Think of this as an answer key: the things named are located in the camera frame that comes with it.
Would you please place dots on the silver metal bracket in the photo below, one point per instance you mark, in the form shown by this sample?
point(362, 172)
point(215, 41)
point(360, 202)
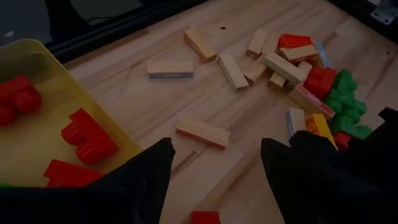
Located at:
point(385, 12)

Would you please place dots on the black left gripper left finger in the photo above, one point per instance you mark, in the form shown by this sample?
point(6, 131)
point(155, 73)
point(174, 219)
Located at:
point(109, 199)

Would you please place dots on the red chunky toy block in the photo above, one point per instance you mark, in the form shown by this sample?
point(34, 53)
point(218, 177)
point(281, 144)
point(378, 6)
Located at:
point(18, 99)
point(88, 137)
point(205, 217)
point(342, 140)
point(70, 174)
point(320, 81)

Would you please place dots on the wooden block blue side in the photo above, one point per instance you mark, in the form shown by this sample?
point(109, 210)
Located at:
point(321, 54)

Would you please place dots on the wooden block pink side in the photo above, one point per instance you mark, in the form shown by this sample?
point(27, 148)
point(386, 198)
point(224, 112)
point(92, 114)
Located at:
point(311, 101)

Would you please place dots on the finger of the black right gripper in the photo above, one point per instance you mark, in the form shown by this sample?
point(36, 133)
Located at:
point(314, 146)

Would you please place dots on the yellow translucent plastic bin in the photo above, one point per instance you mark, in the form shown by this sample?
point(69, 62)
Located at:
point(40, 149)

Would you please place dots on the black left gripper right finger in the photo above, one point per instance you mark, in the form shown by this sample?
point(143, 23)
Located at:
point(311, 199)

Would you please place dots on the red-orange toy brick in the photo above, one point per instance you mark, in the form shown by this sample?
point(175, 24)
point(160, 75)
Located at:
point(293, 40)

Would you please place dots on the green chunky toy block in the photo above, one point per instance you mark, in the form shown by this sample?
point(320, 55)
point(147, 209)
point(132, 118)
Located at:
point(345, 81)
point(351, 127)
point(345, 102)
point(3, 186)

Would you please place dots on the yellow toy brick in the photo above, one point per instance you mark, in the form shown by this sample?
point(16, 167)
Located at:
point(320, 126)

